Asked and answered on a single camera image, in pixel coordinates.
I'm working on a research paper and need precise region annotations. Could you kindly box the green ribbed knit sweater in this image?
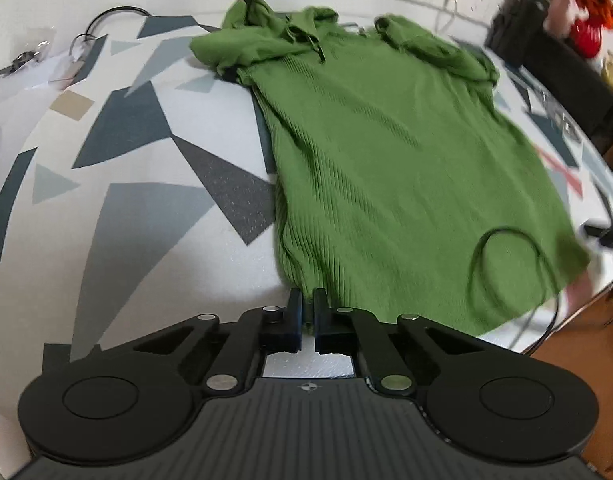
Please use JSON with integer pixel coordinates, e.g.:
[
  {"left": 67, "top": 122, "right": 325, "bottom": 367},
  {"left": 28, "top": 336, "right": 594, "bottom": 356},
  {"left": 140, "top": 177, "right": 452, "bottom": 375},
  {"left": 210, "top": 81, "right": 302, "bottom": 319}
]
[{"left": 190, "top": 0, "right": 590, "bottom": 336}]

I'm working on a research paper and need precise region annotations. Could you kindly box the geometric patterned bed sheet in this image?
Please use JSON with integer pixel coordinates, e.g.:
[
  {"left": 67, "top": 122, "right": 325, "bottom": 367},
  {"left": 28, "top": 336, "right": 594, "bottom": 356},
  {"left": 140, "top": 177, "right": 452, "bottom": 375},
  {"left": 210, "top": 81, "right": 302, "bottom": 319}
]
[{"left": 0, "top": 6, "right": 613, "bottom": 430}]

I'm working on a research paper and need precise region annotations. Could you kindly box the black cable loop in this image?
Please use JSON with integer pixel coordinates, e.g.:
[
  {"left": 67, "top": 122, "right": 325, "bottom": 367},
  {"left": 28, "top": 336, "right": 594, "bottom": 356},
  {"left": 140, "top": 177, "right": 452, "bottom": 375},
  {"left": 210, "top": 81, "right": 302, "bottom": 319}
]
[{"left": 467, "top": 226, "right": 563, "bottom": 354}]

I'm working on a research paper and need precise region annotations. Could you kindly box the white plugged cable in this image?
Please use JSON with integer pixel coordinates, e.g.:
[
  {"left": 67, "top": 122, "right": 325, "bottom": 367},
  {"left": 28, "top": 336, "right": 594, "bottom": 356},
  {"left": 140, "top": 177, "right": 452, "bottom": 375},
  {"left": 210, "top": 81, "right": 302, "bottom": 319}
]
[{"left": 432, "top": 0, "right": 461, "bottom": 36}]

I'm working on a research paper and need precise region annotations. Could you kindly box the black bedside cabinet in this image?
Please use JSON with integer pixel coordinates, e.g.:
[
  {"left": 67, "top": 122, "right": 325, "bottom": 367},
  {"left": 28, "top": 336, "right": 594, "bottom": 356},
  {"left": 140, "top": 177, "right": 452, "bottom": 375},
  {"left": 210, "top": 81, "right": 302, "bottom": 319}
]
[{"left": 523, "top": 30, "right": 613, "bottom": 168}]

